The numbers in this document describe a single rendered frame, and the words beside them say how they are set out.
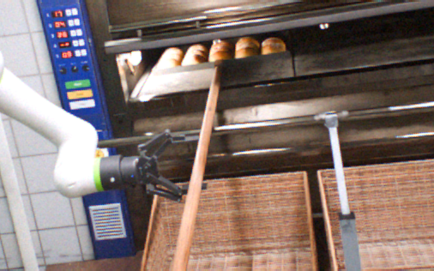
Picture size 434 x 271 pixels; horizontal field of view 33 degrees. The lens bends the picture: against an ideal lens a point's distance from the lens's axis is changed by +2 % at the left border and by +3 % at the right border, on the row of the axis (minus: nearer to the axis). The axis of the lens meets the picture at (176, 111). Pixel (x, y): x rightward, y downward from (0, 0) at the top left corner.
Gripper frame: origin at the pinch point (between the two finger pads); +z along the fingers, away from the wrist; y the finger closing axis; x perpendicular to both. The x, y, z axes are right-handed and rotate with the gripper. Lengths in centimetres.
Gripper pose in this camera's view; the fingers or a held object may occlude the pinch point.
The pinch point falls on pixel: (199, 162)
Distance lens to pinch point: 190.2
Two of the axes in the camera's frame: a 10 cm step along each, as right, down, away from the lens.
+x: -1.1, 3.2, -9.4
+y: 1.7, 9.4, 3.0
